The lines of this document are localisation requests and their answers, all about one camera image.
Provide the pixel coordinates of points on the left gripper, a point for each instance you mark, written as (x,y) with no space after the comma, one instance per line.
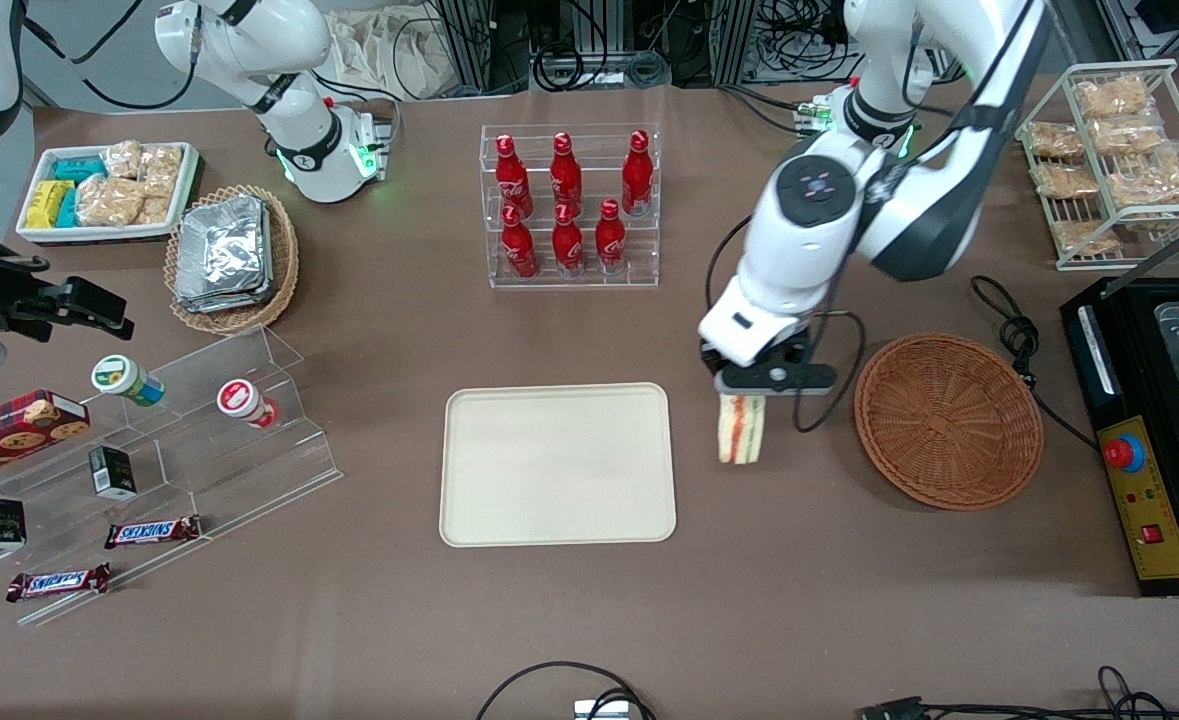
(712,360)

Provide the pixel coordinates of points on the triangular sandwich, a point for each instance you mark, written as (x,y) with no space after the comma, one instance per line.
(741,435)

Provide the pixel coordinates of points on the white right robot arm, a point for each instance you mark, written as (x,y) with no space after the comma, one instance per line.
(321,155)

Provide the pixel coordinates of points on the white rectangular snack tray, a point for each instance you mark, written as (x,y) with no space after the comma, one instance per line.
(99,234)

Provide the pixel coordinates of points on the round brown wicker basket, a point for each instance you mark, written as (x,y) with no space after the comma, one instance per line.
(949,425)

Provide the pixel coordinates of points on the beige plastic tray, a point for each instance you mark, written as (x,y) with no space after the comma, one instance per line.
(557,465)

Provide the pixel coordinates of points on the oval brown wicker basket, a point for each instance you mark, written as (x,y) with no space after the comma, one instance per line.
(284,260)

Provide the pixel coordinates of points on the teal snack packet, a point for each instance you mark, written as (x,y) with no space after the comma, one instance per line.
(79,168)
(69,208)

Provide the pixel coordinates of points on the yellow snack packet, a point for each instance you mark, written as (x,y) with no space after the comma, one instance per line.
(47,204)

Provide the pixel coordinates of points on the clear rice cracker pack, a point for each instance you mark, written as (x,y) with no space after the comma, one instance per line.
(109,200)
(161,170)
(123,160)
(154,210)

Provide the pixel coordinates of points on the green lid yogurt cup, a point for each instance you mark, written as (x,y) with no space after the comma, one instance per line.
(119,376)

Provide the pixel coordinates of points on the red tartan cookie box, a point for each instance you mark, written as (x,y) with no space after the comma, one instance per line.
(9,435)

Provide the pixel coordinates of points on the silver foil pouch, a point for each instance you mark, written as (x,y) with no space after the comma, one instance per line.
(239,303)
(221,245)

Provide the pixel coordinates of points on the red cola bottle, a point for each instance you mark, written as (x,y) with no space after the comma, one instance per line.
(566,175)
(610,242)
(637,175)
(568,245)
(511,180)
(520,250)

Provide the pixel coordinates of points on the clear acrylic bottle rack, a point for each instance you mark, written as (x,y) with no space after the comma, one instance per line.
(569,283)

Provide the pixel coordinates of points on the red lid yogurt cup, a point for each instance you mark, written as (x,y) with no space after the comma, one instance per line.
(239,398)

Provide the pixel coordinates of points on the clear acrylic stepped shelf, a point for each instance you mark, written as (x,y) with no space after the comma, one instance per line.
(229,470)

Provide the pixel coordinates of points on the snickers chocolate bar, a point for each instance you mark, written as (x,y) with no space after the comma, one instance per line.
(152,532)
(57,583)

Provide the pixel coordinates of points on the red emergency stop button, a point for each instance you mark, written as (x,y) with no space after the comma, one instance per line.
(1125,453)

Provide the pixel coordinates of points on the small silver device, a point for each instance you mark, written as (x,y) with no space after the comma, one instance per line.
(601,711)

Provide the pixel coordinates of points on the beige cloth bag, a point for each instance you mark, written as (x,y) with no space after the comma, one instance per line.
(379,55)

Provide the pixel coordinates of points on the black machine with yellow panel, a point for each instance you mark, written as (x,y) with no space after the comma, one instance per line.
(1164,480)

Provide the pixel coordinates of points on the grey metal bar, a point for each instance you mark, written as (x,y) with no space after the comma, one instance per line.
(1174,250)

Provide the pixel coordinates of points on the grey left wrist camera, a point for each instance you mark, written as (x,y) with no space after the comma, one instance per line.
(799,380)

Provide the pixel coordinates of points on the red rocker switch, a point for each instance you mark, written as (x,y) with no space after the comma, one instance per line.
(1152,534)

